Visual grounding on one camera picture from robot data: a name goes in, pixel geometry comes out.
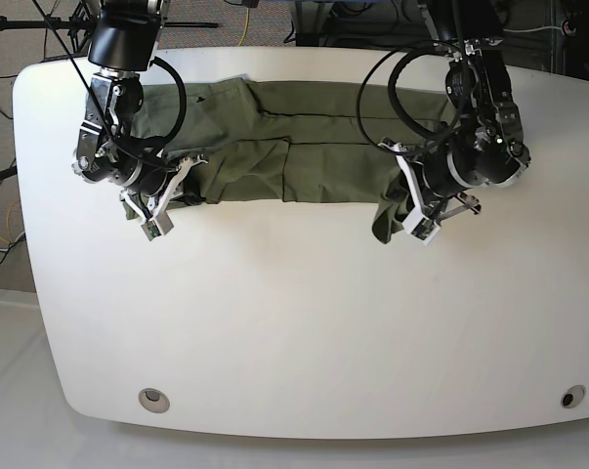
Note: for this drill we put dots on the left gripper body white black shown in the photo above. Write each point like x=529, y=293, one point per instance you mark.
x=439, y=182

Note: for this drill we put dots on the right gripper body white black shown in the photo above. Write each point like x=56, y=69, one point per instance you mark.
x=147, y=199

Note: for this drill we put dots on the olive green T-shirt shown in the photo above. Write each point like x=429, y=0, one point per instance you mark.
x=293, y=141

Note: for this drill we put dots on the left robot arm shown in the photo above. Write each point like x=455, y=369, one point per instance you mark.
x=483, y=144

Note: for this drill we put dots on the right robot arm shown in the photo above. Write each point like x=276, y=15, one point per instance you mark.
x=124, y=45

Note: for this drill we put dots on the black tripod stand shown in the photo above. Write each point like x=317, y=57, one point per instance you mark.
x=81, y=24

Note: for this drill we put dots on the left table grommet hole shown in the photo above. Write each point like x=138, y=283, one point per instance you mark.
x=154, y=401

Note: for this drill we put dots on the table grommet hole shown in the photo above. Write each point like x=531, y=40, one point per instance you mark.
x=573, y=396
x=154, y=401

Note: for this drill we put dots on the right table grommet hole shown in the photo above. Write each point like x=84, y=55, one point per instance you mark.
x=573, y=396

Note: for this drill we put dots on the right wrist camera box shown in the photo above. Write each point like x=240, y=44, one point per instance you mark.
x=157, y=226

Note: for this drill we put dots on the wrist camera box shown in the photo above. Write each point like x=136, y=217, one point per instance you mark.
x=157, y=226
x=420, y=226

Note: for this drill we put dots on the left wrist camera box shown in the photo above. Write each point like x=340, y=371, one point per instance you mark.
x=420, y=226

